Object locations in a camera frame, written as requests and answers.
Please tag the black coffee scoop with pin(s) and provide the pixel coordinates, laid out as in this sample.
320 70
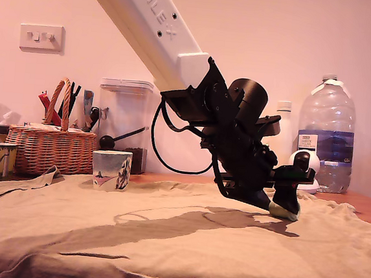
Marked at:
106 142

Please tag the clear plastic storage container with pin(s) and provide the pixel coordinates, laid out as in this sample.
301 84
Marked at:
124 111

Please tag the black kitchen tongs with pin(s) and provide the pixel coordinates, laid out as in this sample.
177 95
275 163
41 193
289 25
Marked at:
73 94

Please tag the small white round camera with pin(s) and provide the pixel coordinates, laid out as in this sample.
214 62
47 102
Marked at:
315 163

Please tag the pale green coffee capsule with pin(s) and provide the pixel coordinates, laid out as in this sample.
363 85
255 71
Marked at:
281 214

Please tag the white wall light switch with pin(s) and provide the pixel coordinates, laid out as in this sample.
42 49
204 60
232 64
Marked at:
41 38

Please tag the large clear water bottle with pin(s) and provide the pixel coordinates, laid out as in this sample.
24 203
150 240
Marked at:
328 119

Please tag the white printed box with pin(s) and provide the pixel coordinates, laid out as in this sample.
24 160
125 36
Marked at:
48 127

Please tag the white tissue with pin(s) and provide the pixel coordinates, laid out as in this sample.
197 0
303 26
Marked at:
4 116

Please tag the white metal bottle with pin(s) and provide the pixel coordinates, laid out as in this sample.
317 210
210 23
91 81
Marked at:
284 144

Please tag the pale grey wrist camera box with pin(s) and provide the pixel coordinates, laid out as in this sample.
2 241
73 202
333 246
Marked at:
271 127

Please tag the beige cloth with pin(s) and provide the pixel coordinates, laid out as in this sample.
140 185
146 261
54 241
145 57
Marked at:
130 245

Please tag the white cup with landscape print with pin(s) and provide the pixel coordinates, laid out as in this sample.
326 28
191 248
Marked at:
109 168

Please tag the red kitchen tool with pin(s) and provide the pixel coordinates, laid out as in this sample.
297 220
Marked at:
43 100

